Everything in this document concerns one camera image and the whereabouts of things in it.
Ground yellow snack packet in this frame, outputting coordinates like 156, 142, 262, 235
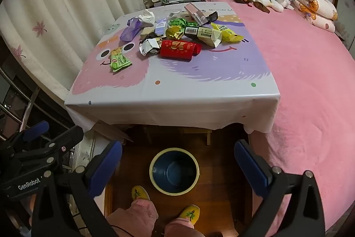
211, 23, 245, 44

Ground light green snack packet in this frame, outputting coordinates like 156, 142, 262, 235
109, 47, 132, 73

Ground pink bed blanket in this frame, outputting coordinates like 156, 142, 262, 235
202, 0, 355, 232

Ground black and white carton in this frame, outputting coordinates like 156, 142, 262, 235
183, 26, 222, 48

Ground red paper box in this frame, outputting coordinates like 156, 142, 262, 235
160, 40, 202, 60

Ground purple plastic wrapper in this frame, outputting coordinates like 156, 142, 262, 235
119, 18, 142, 42

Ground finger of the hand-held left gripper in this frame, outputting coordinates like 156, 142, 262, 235
13, 125, 84, 166
0, 120, 50, 156

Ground small white blue carton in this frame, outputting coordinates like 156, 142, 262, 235
155, 19, 168, 35

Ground white tissue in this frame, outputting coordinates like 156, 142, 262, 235
138, 10, 156, 24

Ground cream leaf print curtain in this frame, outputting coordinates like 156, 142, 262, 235
0, 0, 146, 99

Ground bright green foil wrapper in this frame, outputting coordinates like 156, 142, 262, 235
169, 18, 195, 29

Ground gold foil wrapper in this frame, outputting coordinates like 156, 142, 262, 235
166, 26, 185, 40

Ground plain white plush toy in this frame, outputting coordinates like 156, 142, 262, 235
270, 0, 295, 13

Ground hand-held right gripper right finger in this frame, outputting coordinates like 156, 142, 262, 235
234, 139, 326, 237

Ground small beige box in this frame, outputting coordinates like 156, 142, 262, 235
140, 27, 156, 39

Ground blue bin with cream rim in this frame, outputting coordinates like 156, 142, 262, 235
149, 147, 199, 195

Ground folded cartoon quilt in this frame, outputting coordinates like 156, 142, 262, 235
288, 0, 339, 33

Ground metal railing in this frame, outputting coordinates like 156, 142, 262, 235
0, 65, 41, 140

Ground cartoon printed tablecloth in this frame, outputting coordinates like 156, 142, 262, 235
64, 2, 280, 134

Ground yellow embroidered slipper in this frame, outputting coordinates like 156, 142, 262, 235
179, 204, 200, 225
132, 185, 150, 201

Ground person's left leg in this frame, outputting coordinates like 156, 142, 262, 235
107, 199, 159, 237

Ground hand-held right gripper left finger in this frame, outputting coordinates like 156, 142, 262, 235
30, 140, 124, 237

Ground thin black cable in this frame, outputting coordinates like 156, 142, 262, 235
111, 224, 134, 237

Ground silver wrapper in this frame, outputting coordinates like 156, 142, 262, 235
139, 34, 163, 57

